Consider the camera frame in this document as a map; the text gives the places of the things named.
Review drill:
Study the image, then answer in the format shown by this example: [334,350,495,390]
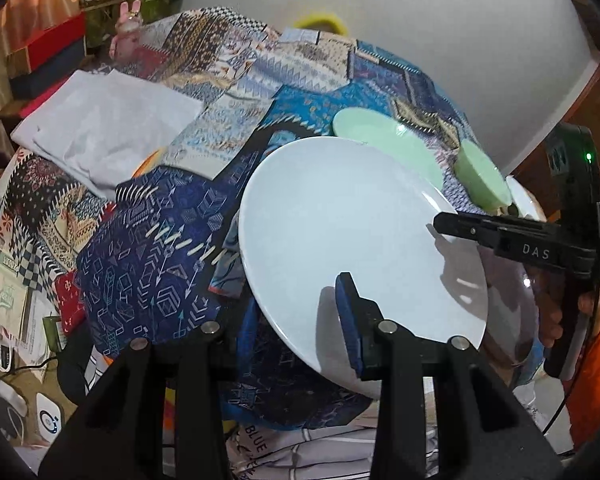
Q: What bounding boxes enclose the dark blue box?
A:
[10,52,88,100]

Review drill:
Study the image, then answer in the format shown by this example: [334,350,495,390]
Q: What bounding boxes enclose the white bowl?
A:
[505,175,548,221]

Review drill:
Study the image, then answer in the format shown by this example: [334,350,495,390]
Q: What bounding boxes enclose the orange rimmed object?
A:
[132,149,166,176]

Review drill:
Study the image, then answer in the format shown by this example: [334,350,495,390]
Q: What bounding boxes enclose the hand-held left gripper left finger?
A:
[40,321,232,480]

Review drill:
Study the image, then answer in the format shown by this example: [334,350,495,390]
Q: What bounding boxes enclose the white printed cloth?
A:
[225,410,441,480]

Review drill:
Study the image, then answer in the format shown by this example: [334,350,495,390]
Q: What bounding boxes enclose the pink rabbit toy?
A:
[109,1,146,58]

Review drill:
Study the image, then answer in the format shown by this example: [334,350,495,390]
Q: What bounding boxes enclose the white round device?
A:
[35,392,63,436]

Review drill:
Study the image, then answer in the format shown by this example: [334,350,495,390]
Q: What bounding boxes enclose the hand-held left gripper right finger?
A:
[334,271,566,480]

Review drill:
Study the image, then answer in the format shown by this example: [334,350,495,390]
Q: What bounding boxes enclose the patchwork printed blanket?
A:
[0,7,531,431]

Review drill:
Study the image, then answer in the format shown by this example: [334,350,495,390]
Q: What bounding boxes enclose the clear glass bowl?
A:
[480,255,543,371]

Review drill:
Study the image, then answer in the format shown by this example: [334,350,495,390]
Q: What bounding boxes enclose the orange curtain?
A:
[0,0,81,56]

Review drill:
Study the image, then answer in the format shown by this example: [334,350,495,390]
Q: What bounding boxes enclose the white plate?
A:
[237,136,490,401]

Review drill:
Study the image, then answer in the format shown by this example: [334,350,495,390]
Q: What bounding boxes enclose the pale green plate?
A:
[332,107,443,196]

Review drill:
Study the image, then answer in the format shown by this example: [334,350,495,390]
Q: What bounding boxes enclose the yellow round object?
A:
[295,11,348,36]

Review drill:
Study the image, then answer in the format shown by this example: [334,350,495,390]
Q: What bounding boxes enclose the red box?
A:
[7,12,88,78]

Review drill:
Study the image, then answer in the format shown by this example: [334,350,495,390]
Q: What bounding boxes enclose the white folded cloth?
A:
[11,69,205,201]

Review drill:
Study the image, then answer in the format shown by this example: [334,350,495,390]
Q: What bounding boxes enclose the pale green bowl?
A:
[454,139,513,211]

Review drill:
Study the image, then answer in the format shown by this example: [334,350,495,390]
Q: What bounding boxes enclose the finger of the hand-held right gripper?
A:
[432,210,501,247]

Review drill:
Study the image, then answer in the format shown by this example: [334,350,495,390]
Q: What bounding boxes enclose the person's right hand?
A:
[525,260,600,356]

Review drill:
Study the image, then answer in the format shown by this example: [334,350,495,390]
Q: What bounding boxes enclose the green box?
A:
[82,0,161,48]

